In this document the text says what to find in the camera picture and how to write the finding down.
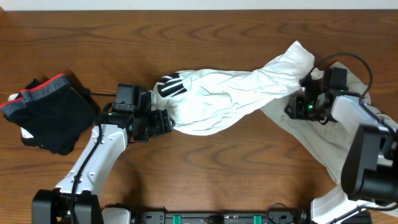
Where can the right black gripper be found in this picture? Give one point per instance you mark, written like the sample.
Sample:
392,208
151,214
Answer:
296,104

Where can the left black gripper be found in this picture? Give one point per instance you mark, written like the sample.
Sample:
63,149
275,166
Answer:
163,121

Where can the white t-shirt black print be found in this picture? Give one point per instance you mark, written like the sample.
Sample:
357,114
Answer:
207,101

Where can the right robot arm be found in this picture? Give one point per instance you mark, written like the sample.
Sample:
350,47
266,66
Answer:
369,174

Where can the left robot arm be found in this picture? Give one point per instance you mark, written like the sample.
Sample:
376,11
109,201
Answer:
75,199

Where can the grey-beige shirt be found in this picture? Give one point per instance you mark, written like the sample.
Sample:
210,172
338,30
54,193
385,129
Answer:
329,145

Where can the black folded shorts red waistband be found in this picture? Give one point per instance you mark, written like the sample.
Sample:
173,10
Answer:
51,114

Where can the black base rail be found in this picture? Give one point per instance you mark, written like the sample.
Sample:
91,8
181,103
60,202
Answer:
217,218

